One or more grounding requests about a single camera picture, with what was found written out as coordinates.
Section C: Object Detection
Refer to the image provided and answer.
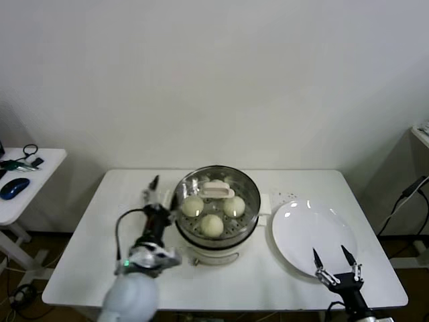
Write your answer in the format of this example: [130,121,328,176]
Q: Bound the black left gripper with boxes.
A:
[143,174,184,239]

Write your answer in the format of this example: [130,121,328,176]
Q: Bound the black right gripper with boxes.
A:
[312,244,368,313]

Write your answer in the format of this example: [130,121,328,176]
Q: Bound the perforated steel steamer basket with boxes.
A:
[172,164,261,243]

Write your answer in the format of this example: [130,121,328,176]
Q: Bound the white round plate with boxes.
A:
[271,199,358,279]

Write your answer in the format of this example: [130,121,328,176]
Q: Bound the cream electric cooker pot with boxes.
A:
[162,189,271,266]

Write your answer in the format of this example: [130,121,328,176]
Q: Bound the white stand base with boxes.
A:
[390,239,429,270]

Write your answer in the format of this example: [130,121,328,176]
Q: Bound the white side table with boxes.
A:
[0,147,68,280]

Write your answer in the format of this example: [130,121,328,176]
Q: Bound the blue computer mouse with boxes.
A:
[0,177,31,200]

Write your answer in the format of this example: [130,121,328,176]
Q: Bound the white shelf with clutter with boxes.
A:
[411,123,429,149]

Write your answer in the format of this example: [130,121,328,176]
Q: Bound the black floor power adapter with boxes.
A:
[13,283,35,302]

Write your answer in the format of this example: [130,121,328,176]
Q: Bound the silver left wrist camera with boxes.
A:
[129,246,184,270]

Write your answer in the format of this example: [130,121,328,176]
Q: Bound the black cable with adapter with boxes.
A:
[377,176,429,237]

